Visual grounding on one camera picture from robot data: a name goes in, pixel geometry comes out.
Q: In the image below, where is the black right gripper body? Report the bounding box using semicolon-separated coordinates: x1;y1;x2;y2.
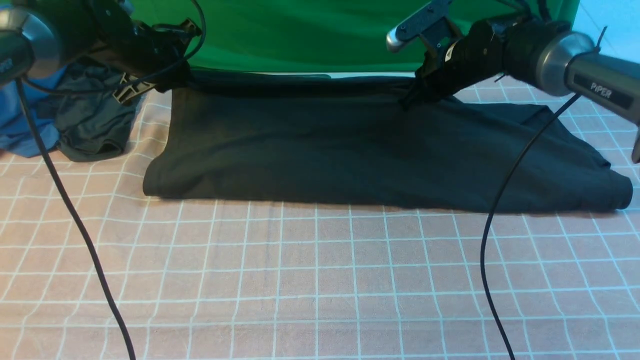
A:
414;20;511;101

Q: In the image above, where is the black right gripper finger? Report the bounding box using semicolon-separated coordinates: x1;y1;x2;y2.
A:
398;82;435;111

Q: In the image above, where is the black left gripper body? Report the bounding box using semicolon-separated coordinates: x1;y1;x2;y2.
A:
100;20;192;92

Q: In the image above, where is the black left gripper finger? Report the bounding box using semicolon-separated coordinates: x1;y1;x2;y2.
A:
112;73;156;106
173;18;202;41

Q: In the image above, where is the dark gray long-sleeve top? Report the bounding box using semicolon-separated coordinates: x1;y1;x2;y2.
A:
142;77;633;214

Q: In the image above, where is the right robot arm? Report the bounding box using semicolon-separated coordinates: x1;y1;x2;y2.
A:
386;12;639;126

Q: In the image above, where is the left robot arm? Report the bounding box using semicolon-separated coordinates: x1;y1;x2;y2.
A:
0;0;207;104

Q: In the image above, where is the dark crumpled garment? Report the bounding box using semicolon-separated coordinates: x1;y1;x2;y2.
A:
35;60;139;163

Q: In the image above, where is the green backdrop cloth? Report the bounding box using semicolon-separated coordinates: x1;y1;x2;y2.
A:
127;0;581;76

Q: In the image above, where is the blue crumpled garment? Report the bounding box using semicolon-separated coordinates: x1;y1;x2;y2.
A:
0;82;60;158

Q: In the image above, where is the pink checkered tablecloth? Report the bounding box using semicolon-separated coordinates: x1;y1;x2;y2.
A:
0;93;639;360

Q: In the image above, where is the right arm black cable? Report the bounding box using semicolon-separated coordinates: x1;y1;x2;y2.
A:
480;25;608;360

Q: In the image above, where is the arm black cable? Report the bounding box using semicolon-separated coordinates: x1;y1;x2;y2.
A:
480;25;608;360
15;0;207;360

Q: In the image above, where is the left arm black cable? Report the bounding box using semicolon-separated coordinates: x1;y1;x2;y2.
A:
15;0;207;360

